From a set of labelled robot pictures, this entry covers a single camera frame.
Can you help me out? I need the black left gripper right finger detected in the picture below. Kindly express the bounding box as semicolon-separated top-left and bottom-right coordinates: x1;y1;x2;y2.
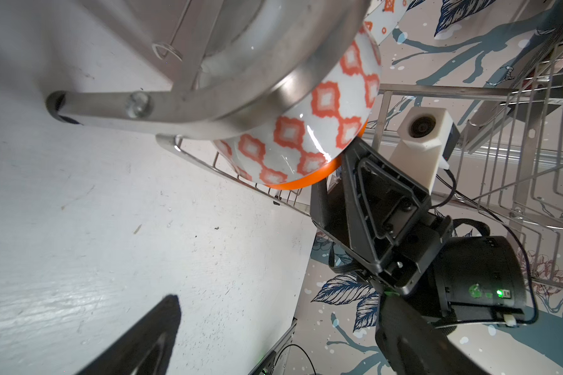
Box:
375;295;486;374

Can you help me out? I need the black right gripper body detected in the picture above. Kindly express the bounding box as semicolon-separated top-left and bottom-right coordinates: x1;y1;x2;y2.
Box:
368;213;453;295

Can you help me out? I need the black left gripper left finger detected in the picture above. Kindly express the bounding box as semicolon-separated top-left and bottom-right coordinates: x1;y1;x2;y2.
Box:
79;295;181;374

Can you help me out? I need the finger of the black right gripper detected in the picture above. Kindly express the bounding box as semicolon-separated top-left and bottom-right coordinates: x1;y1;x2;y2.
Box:
341;138;431;274
310;180;357;253

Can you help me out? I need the green pattern bowl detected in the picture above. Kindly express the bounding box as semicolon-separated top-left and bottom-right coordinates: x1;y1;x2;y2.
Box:
364;0;411;45

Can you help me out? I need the plain orange bowl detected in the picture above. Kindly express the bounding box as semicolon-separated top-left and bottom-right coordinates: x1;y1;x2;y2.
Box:
258;116;367;190

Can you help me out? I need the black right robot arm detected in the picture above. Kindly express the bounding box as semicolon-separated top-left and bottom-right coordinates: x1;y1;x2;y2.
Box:
311;139;527;329

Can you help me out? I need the steel two-tier dish rack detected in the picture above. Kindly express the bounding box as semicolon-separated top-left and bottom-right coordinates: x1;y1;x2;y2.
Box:
45;0;563;294

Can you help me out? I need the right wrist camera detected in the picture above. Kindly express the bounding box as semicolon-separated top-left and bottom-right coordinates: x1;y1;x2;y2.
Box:
389;107;454;192

